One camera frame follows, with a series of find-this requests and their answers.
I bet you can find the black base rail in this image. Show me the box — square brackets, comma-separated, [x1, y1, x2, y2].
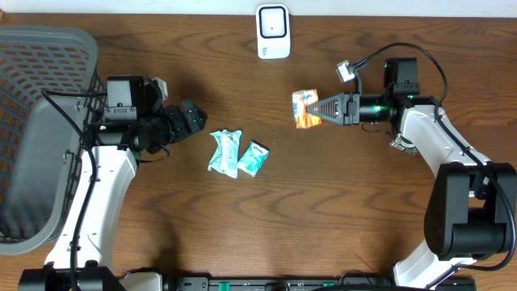
[116, 266, 477, 291]

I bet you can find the white barcode scanner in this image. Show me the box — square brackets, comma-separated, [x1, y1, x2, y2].
[255, 4, 291, 60]

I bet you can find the round black red tin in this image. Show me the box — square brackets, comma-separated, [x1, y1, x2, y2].
[389, 134, 418, 155]

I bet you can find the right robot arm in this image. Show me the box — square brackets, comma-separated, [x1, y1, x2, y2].
[306, 93, 516, 289]

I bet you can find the orange small snack pack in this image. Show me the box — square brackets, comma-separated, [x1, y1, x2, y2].
[292, 89, 322, 129]

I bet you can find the small teal tissue pack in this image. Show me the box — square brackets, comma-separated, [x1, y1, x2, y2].
[237, 141, 270, 177]

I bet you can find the teal white tissue pack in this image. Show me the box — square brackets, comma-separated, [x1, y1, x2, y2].
[208, 129, 242, 179]

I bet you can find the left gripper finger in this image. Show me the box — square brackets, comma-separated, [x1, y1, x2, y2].
[182, 99, 208, 125]
[186, 117, 206, 136]

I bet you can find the grey plastic shopping basket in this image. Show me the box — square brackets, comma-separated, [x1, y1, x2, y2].
[1, 25, 106, 255]

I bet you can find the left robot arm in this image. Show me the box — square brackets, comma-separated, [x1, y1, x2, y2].
[18, 99, 208, 290]

